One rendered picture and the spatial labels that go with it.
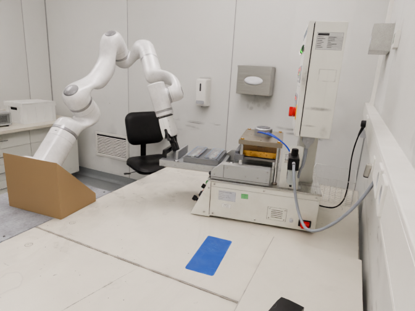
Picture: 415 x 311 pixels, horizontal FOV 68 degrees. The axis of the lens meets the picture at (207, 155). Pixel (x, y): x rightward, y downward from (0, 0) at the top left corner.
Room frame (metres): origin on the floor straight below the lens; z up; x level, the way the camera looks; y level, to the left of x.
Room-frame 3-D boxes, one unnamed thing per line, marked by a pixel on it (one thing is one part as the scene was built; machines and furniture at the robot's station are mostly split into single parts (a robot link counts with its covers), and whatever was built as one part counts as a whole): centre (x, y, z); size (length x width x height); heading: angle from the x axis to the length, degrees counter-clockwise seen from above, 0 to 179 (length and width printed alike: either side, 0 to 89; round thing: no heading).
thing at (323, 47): (1.32, -0.42, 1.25); 0.33 x 0.16 x 0.64; 167
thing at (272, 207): (1.35, -0.23, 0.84); 0.53 x 0.37 x 0.17; 77
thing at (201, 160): (1.42, 0.01, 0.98); 0.20 x 0.17 x 0.03; 167
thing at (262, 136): (1.34, -0.27, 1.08); 0.31 x 0.24 x 0.13; 167
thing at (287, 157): (1.12, -0.32, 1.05); 0.15 x 0.05 x 0.15; 167
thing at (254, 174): (1.25, -0.14, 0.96); 0.26 x 0.05 x 0.07; 77
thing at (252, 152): (1.36, -0.24, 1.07); 0.22 x 0.17 x 0.10; 167
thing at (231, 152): (1.52, -0.21, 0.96); 0.25 x 0.05 x 0.07; 77
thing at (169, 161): (1.43, 0.05, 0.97); 0.30 x 0.22 x 0.08; 77
